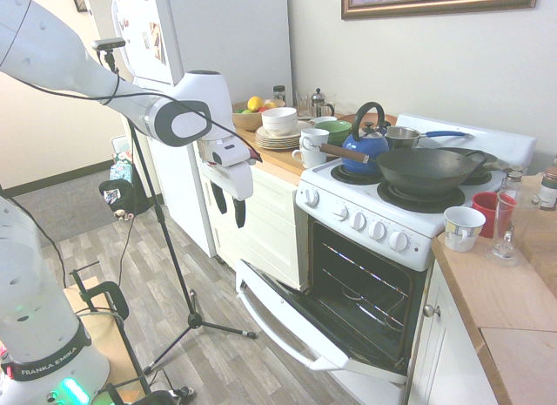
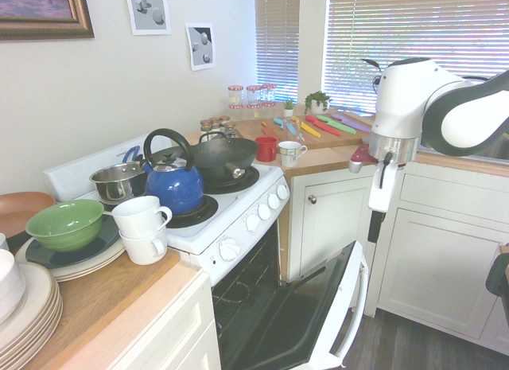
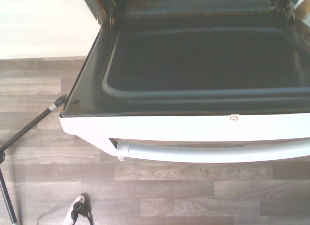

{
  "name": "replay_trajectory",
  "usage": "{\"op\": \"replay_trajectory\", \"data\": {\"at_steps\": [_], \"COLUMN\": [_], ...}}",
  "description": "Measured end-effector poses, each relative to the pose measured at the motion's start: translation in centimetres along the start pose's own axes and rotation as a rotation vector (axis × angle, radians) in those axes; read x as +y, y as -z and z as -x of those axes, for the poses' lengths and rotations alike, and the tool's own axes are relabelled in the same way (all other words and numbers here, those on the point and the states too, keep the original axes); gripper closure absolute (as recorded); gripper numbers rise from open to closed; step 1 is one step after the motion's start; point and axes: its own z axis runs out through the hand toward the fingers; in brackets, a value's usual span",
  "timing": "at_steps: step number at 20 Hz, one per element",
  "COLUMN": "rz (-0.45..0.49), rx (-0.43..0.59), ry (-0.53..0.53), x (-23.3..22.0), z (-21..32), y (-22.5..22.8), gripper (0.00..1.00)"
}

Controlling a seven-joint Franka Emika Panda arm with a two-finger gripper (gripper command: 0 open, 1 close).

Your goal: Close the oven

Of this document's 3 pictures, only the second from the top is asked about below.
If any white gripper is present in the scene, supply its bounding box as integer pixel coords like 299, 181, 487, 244
367, 162, 403, 243

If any white oven door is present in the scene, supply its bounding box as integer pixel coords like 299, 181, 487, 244
220, 240, 369, 370

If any metal oven rack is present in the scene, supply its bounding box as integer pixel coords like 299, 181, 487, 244
212, 226, 280, 312

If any large white oven knob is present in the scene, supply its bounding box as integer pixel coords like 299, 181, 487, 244
217, 237, 242, 263

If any white cabinet with round knob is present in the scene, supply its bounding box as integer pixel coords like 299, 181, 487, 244
285, 173, 375, 284

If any red grey kitchen tool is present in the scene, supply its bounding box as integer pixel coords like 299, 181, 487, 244
348, 143, 375, 174

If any white sink cabinet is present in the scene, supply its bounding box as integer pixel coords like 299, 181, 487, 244
363, 161, 509, 356

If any purple knife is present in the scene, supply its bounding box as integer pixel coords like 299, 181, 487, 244
331, 112, 373, 134

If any green knife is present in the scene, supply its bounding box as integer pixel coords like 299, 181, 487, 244
316, 113, 352, 134

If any white patterned mug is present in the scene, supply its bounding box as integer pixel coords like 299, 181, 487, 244
277, 140, 309, 168

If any red knife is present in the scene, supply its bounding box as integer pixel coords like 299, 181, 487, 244
305, 115, 343, 138

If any yellow knife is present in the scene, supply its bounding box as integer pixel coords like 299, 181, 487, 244
291, 115, 323, 139

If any wooden cutting board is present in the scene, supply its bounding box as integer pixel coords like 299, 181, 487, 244
233, 110, 375, 150

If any red mug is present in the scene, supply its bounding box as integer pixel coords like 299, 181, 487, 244
254, 136, 278, 162

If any dark green cloth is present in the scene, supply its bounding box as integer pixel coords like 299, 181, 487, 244
485, 250, 509, 308

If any trailing potted plant white pot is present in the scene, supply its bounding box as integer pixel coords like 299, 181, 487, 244
304, 91, 332, 115

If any white kitchen stove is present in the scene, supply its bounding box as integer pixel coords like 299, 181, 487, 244
42, 132, 292, 370

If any glass jar red lid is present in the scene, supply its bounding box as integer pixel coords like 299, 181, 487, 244
246, 84, 262, 110
227, 84, 245, 109
261, 83, 278, 108

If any black wok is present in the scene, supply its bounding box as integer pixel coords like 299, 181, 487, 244
189, 131, 260, 186

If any wide wooden window blind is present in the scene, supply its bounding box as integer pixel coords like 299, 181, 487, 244
321, 0, 509, 115

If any narrow wooden window blind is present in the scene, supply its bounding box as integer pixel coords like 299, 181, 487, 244
254, 0, 301, 105

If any white ceramic cup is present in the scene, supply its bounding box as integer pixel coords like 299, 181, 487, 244
119, 228, 169, 266
111, 195, 173, 238

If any white cabinet under plates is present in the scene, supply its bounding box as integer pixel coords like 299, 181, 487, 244
89, 269, 222, 370

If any small grey shapes print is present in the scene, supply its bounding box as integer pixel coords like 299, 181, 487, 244
185, 22, 216, 72

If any dark blue plate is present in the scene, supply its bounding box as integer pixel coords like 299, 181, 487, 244
25, 213, 122, 268

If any green ceramic bowl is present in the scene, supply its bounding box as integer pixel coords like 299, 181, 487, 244
25, 198, 106, 253

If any large grey shapes print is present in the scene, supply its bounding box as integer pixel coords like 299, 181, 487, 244
123, 0, 172, 37

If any cream plate brown rim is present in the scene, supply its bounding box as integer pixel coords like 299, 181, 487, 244
0, 308, 64, 361
0, 302, 64, 357
0, 262, 61, 347
0, 294, 63, 353

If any copper frying pan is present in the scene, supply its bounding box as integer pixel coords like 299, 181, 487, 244
0, 191, 57, 239

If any white bowl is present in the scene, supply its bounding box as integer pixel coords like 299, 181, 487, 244
0, 247, 27, 324

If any framed painting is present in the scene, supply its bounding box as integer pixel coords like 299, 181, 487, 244
0, 0, 95, 41

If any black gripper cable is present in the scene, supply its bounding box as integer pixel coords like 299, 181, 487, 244
377, 150, 394, 189

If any blue kettle black handle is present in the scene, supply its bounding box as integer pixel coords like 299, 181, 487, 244
142, 127, 205, 216

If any steel pot blue handle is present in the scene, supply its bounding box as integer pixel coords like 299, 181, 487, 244
89, 146, 149, 202

